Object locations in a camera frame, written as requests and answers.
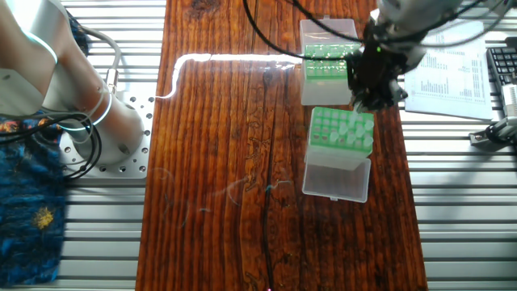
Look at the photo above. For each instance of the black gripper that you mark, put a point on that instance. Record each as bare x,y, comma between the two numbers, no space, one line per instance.
376,69

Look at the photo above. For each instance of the tall green pipette tip holder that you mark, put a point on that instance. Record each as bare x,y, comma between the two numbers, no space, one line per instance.
335,182

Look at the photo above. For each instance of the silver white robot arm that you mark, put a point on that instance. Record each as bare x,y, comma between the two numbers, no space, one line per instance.
48,73

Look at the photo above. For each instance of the printed white paper sheet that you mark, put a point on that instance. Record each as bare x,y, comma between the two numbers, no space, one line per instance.
452,81

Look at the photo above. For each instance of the black keyboard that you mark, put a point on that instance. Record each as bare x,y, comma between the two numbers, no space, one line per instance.
502,65

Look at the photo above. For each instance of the brown wooden board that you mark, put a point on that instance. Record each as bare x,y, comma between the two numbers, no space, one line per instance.
218,178

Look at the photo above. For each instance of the blue patterned cloth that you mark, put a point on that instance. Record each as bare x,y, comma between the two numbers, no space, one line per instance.
28,218

